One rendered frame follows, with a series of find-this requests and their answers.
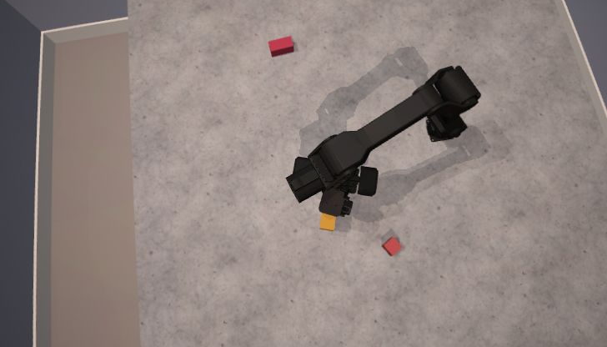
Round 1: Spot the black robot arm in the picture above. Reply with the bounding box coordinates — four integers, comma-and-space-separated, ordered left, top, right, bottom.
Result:
286, 66, 481, 217

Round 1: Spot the red rectangular block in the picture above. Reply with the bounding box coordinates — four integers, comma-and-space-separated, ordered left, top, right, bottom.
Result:
268, 37, 293, 57
382, 237, 402, 256

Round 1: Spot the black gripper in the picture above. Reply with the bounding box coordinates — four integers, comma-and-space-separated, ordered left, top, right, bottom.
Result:
293, 157, 379, 197

